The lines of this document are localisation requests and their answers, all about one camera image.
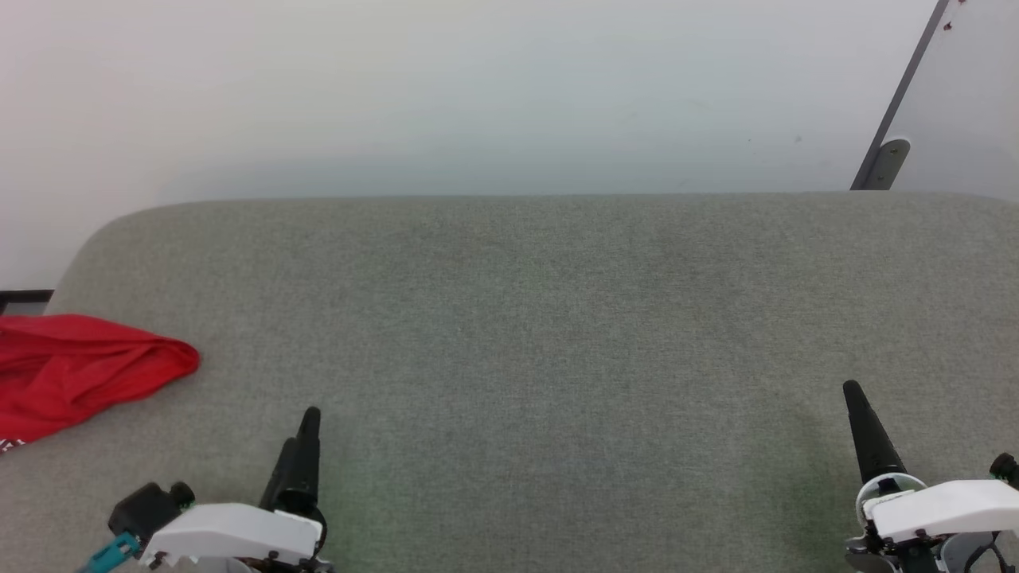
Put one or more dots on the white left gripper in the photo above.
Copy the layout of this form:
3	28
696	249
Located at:
231	529

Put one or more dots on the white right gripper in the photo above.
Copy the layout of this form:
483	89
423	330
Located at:
939	505

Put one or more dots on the red jersey white sleeves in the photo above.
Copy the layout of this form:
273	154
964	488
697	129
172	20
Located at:
72	370

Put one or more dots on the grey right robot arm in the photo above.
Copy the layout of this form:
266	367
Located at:
967	555

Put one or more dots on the black baseboard strip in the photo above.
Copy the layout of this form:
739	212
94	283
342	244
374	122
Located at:
24	301

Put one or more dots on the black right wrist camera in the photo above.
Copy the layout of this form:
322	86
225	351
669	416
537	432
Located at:
1005	468

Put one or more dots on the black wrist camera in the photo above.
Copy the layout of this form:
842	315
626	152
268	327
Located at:
1005	468
147	509

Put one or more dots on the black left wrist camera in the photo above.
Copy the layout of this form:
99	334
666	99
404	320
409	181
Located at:
147	509

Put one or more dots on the grey metal bracket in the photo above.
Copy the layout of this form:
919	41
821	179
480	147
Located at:
890	163

